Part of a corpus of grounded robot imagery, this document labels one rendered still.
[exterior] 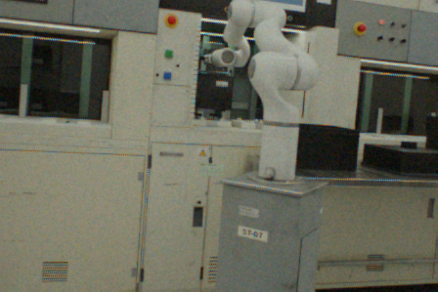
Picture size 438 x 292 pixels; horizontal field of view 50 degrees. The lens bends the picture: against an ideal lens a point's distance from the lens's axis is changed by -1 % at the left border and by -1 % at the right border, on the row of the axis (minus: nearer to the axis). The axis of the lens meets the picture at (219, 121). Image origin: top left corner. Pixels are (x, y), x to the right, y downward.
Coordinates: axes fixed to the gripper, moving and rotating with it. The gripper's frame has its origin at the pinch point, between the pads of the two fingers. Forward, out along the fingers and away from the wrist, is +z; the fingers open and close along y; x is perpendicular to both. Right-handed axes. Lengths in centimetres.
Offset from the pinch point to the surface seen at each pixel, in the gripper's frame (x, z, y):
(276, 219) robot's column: -55, -112, -5
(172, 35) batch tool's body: 7.2, -29.2, -26.1
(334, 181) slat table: -46, -92, 26
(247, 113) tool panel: -28, 60, 45
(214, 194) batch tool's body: -65, -29, -1
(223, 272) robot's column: -76, -101, -17
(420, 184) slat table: -47, -92, 64
